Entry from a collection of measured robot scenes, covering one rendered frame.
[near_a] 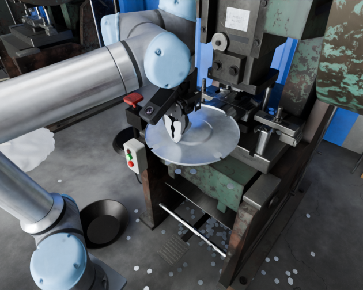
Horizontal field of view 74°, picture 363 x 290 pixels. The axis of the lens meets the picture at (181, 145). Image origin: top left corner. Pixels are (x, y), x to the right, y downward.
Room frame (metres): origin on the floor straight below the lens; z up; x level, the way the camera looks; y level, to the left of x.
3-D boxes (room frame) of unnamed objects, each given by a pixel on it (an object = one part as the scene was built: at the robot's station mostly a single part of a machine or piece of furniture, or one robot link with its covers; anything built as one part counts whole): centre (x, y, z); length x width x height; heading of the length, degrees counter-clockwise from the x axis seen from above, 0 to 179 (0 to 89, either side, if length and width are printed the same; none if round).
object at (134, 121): (0.83, 0.18, 0.62); 0.10 x 0.06 x 0.20; 48
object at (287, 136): (0.68, -0.34, 0.76); 0.17 x 0.06 x 0.10; 48
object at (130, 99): (0.84, 0.19, 0.72); 0.07 x 0.06 x 0.08; 138
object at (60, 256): (0.26, 0.29, 0.62); 0.13 x 0.12 x 0.14; 27
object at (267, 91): (0.79, -0.31, 0.81); 0.02 x 0.02 x 0.14
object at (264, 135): (0.58, -0.26, 0.75); 0.03 x 0.03 x 0.10; 48
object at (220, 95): (0.79, -0.21, 0.76); 0.15 x 0.09 x 0.05; 48
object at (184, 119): (0.52, 0.00, 0.87); 0.05 x 0.02 x 0.09; 48
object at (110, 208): (0.71, 0.44, 0.04); 0.30 x 0.30 x 0.07
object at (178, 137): (0.54, -0.01, 0.83); 0.06 x 0.03 x 0.09; 138
